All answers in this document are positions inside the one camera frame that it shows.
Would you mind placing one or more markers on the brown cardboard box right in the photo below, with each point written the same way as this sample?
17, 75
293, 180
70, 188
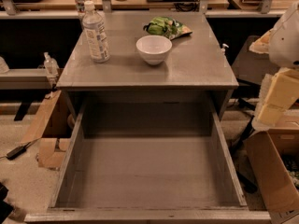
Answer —
265, 149

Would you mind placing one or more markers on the clear plastic water bottle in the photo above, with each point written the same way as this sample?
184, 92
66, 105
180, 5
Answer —
94, 29

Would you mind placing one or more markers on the white ceramic bowl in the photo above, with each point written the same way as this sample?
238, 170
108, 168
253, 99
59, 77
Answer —
153, 49

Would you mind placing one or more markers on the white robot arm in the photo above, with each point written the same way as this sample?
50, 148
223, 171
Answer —
283, 48

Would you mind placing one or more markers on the small white pump bottle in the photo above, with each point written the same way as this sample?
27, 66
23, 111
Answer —
224, 48

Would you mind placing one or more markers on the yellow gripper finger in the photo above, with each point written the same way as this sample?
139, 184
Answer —
284, 89
270, 114

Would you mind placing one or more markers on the small sanitizer bottle left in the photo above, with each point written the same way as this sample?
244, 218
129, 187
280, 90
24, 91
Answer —
51, 65

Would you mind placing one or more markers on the open grey top drawer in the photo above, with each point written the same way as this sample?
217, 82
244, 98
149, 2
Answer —
156, 163

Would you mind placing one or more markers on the black power adapter on floor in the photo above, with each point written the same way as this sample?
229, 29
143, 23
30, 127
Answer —
16, 152

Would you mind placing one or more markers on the green snack bag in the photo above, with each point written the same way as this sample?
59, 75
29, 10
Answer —
167, 27

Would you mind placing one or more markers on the cardboard pieces on left floor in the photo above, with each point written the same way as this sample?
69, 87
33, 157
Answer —
49, 130

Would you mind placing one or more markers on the black folding chair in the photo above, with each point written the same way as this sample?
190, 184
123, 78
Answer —
249, 68

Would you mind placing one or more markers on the grey cabinet with top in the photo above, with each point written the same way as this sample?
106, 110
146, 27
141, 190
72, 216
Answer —
142, 61

